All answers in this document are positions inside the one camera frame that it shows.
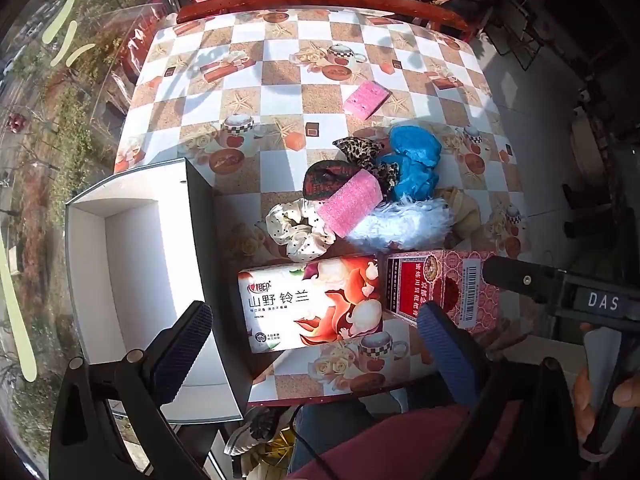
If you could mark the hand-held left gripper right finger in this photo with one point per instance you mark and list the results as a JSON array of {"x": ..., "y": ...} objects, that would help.
[{"x": 445, "y": 352}]

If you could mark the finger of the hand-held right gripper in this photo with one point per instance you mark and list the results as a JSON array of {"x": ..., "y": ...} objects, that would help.
[{"x": 520, "y": 280}]

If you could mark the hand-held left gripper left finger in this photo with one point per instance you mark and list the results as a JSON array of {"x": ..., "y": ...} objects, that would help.
[{"x": 182, "y": 355}]

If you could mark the blue crinkled cloth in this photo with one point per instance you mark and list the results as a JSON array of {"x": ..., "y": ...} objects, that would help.
[{"x": 415, "y": 160}]

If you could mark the pink sponge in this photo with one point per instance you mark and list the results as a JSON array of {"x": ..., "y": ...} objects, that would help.
[
  {"x": 365, "y": 100},
  {"x": 350, "y": 202}
]

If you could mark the person's right hand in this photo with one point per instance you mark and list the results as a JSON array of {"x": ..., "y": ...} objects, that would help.
[{"x": 581, "y": 395}]

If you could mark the red patterned carton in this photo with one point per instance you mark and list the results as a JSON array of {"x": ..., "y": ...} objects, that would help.
[{"x": 430, "y": 280}]

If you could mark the white open box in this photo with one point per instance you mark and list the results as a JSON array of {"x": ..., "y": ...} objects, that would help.
[{"x": 135, "y": 280}]

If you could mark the beige fabric scrunchie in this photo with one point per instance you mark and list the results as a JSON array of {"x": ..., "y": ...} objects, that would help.
[{"x": 465, "y": 210}]

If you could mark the person's maroon jacket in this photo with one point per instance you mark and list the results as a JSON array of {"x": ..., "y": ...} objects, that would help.
[{"x": 425, "y": 445}]

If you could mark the grey sneaker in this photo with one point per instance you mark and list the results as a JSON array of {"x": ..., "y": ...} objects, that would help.
[{"x": 250, "y": 430}]

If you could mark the floral tissue box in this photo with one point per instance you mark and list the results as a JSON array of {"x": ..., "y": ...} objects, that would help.
[{"x": 300, "y": 310}]

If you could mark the person's jeans leg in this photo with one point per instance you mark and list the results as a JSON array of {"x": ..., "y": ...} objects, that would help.
[{"x": 340, "y": 425}]

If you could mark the light blue fluffy scrunchie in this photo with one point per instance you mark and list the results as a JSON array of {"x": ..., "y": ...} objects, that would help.
[{"x": 400, "y": 222}]

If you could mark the cardboard piece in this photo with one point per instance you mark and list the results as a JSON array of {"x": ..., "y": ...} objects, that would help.
[{"x": 590, "y": 145}]

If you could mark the cream polka dot scrunchie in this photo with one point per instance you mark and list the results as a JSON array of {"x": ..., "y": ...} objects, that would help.
[{"x": 295, "y": 230}]

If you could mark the leopard print scrunchie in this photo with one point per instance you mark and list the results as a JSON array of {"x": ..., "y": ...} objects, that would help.
[{"x": 367, "y": 152}]

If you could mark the dark red black scrunchie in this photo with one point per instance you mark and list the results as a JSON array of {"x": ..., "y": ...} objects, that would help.
[{"x": 325, "y": 180}]

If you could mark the checkered printed tablecloth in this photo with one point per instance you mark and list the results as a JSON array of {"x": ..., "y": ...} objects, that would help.
[{"x": 280, "y": 95}]

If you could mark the red wooden chair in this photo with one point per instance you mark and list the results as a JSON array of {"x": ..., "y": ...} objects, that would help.
[{"x": 310, "y": 4}]

